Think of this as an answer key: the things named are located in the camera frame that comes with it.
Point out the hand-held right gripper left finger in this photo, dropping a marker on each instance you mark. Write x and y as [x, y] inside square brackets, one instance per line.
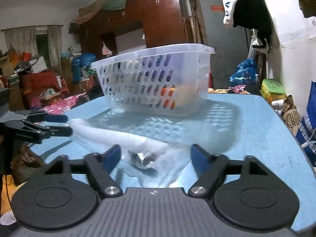
[112, 154]

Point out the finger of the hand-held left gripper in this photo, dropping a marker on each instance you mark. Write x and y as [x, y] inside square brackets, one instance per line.
[58, 118]
[61, 131]

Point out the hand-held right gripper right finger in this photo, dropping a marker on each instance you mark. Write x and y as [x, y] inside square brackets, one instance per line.
[200, 153]

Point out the clear plastic bag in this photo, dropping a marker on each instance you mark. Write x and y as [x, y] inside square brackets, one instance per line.
[148, 145]

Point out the orange plastic bottle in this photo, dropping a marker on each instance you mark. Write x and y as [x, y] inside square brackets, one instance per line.
[167, 103]

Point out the clear plastic basket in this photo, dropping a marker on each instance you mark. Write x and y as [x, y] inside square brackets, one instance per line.
[197, 66]

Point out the pink floral blanket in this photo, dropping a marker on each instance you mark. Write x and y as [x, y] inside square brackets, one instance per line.
[61, 106]

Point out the red cloth covered chair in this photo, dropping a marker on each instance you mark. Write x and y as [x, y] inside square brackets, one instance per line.
[39, 81]

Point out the blue plastic sacks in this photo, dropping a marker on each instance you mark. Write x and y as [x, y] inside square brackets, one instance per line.
[82, 66]

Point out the yellow blanket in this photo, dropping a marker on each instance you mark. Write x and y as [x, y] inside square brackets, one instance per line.
[218, 90]

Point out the beige curtain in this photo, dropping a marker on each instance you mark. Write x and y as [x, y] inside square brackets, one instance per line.
[54, 49]
[19, 39]

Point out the white hanging plastic bag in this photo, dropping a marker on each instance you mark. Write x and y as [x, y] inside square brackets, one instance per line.
[106, 49]

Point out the blue plastic bag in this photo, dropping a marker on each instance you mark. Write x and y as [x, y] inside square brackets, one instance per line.
[243, 71]

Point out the brown paper bag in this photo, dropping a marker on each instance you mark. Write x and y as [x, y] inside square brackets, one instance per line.
[291, 118]

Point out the green box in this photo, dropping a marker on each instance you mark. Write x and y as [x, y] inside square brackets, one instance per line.
[271, 86]

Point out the blue shopping bag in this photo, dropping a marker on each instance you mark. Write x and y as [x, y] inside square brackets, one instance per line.
[308, 118]

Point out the grey door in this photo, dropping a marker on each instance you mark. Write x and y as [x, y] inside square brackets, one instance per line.
[217, 37]

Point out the leaning wooden boards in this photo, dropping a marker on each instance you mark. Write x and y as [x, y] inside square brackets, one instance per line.
[197, 22]

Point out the brown wooden wardrobe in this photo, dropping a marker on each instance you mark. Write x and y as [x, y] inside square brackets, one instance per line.
[163, 22]

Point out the black hanging garment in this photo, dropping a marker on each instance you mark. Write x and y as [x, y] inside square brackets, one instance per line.
[251, 14]

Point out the white printed hanging jacket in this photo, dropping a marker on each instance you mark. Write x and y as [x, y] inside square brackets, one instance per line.
[229, 2]

